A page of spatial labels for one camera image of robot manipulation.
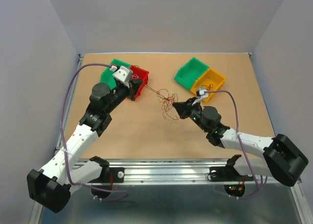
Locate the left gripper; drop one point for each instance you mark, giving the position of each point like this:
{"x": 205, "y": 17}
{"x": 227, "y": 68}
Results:
{"x": 134, "y": 85}

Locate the yellow bin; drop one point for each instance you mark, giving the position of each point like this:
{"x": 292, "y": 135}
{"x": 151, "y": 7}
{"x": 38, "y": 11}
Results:
{"x": 210, "y": 79}

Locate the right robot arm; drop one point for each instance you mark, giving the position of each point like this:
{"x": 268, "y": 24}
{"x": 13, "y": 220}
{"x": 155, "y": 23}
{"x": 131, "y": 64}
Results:
{"x": 277, "y": 157}

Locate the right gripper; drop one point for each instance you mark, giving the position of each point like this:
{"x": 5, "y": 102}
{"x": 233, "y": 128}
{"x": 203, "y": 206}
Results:
{"x": 184, "y": 108}

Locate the red bin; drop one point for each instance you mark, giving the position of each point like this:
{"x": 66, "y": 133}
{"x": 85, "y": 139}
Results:
{"x": 139, "y": 73}

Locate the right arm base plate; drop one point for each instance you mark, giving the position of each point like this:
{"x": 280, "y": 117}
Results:
{"x": 223, "y": 174}

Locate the right green bin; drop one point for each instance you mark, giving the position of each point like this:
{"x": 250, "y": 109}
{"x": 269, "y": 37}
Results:
{"x": 189, "y": 73}

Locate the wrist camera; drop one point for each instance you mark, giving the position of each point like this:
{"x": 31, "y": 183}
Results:
{"x": 203, "y": 94}
{"x": 121, "y": 75}

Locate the left green bin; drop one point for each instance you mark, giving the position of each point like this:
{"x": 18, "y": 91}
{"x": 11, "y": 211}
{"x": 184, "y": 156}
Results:
{"x": 107, "y": 75}

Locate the aluminium frame rail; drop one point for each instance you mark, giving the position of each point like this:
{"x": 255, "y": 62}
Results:
{"x": 167, "y": 159}

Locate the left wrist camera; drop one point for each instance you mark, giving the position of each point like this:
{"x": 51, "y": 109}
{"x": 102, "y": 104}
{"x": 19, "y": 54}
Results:
{"x": 121, "y": 75}

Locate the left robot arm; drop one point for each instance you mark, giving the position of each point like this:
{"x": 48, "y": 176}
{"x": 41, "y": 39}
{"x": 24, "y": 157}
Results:
{"x": 56, "y": 181}

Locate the green bin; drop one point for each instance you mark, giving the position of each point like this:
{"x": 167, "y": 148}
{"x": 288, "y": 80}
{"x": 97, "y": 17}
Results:
{"x": 189, "y": 73}
{"x": 107, "y": 75}

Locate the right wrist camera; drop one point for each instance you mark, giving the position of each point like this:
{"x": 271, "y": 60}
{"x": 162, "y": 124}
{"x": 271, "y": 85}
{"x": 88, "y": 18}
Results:
{"x": 203, "y": 94}

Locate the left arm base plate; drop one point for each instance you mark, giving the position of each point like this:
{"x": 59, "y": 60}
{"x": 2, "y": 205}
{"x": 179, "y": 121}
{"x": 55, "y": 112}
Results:
{"x": 117, "y": 176}

